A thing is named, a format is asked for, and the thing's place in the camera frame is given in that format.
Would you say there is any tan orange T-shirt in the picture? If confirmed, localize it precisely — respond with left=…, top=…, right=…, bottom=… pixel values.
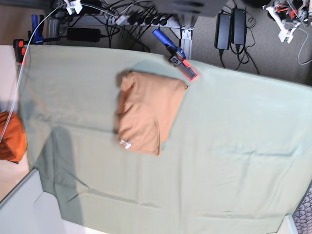
left=117, top=72, right=188, bottom=156

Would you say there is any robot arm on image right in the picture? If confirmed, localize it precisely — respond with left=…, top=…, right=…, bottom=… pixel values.
left=264, top=0, right=312, bottom=26

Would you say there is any blue orange bar clamp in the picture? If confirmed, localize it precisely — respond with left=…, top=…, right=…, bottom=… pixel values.
left=152, top=29, right=198, bottom=82

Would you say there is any light green table cloth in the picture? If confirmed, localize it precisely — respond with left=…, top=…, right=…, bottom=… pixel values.
left=19, top=45, right=312, bottom=234

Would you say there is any black power strip with plugs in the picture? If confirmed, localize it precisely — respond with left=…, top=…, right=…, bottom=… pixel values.
left=108, top=12, right=175, bottom=27

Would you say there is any black power adapter pair left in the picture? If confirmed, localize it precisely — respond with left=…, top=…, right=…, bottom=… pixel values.
left=214, top=13, right=231, bottom=50

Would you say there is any black power adapter pair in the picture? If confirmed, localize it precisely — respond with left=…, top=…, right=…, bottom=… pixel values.
left=232, top=8, right=247, bottom=45
left=214, top=13, right=231, bottom=50

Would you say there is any black power brick left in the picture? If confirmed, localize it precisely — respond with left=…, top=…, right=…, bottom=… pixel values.
left=66, top=28, right=101, bottom=42

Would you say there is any black power adapter pair right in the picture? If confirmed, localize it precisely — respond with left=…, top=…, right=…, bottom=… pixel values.
left=232, top=8, right=247, bottom=45

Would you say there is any folded dark orange garment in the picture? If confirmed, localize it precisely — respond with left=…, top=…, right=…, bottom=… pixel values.
left=0, top=113, right=27, bottom=164

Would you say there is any grey plastic bin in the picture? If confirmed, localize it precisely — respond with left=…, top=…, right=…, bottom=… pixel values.
left=0, top=169, right=66, bottom=234

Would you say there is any dark patterned mat corner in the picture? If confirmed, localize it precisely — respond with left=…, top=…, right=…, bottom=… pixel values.
left=292, top=182, right=312, bottom=234

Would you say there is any aluminium frame post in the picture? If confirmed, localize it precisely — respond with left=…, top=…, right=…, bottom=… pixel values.
left=177, top=14, right=197, bottom=59

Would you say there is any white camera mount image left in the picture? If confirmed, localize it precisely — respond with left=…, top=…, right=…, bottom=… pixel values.
left=64, top=0, right=83, bottom=15

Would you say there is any white camera mount image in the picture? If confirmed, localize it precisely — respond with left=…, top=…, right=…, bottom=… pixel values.
left=64, top=0, right=83, bottom=15
left=265, top=6, right=299, bottom=44

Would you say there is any white cable on left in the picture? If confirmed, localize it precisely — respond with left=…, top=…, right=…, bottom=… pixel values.
left=0, top=2, right=74, bottom=142

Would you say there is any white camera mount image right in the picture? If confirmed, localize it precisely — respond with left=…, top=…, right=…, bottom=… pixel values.
left=265, top=6, right=299, bottom=44

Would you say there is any grey cable top right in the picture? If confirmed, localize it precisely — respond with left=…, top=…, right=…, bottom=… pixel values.
left=296, top=21, right=312, bottom=65

